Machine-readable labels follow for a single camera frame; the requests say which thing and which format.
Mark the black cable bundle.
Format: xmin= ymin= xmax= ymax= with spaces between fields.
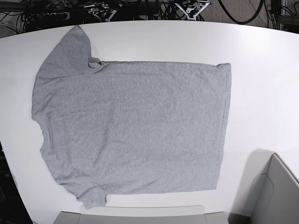
xmin=130 ymin=0 xmax=187 ymax=22

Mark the grey T-shirt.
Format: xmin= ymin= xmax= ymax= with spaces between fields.
xmin=31 ymin=26 xmax=231 ymax=209

